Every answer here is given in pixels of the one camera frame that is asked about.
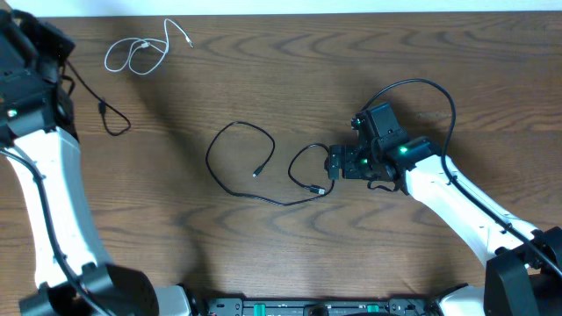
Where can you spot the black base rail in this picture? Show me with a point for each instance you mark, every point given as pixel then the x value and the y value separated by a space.
pixel 232 306

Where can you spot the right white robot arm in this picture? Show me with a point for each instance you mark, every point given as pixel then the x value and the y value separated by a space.
pixel 522 262

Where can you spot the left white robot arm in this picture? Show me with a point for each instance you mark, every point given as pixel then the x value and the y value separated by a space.
pixel 74 274

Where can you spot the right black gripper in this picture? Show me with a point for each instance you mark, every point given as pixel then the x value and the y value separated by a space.
pixel 349 170

